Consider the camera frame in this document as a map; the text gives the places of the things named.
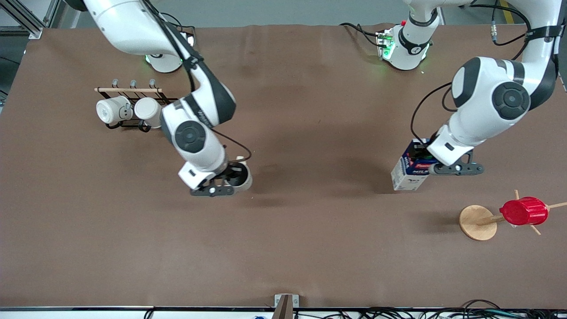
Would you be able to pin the plain white mug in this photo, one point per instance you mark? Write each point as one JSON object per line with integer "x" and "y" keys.
{"x": 148, "y": 110}

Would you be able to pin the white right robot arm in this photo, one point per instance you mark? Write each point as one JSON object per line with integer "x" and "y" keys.
{"x": 133, "y": 26}

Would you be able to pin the blue white milk carton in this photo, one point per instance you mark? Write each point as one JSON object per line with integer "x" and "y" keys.
{"x": 409, "y": 177}

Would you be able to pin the grey ceramic mug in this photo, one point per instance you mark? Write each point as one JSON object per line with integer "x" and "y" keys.
{"x": 246, "y": 181}

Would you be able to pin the red plastic cup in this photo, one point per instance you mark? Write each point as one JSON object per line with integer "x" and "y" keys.
{"x": 524, "y": 211}

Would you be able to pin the metal bracket with post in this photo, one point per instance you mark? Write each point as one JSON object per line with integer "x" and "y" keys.
{"x": 285, "y": 305}

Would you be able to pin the brown table cover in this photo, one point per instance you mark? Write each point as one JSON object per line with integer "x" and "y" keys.
{"x": 310, "y": 230}

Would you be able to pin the white mug with face print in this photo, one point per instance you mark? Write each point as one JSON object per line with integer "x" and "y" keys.
{"x": 110, "y": 110}

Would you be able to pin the aluminium frame profile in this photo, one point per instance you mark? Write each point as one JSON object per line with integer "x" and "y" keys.
{"x": 26, "y": 20}

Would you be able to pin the wooden mug tree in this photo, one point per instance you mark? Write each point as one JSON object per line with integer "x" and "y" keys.
{"x": 477, "y": 223}

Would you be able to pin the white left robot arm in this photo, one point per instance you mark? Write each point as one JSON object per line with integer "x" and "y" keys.
{"x": 487, "y": 97}

